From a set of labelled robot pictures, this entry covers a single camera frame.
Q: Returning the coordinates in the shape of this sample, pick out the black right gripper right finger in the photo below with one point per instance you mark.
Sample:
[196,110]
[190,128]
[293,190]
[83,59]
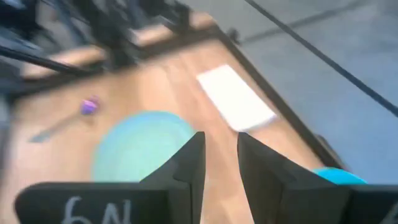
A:
[280,193]

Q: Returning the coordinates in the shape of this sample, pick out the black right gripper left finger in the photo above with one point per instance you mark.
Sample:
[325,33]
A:
[174,193]

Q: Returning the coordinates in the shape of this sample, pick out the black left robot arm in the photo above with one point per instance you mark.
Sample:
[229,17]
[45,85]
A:
[107,31]

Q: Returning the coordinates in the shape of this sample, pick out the pale green plate edge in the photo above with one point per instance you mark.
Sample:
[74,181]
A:
[136,146]

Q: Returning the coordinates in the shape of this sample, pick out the bright blue round cup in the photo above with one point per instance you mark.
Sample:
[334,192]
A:
[339,176]

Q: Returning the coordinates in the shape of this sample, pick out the white folded cloth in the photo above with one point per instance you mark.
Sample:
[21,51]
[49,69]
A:
[234,98]

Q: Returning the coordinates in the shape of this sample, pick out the black metal frame bar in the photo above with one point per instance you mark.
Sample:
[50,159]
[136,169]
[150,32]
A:
[46,60]

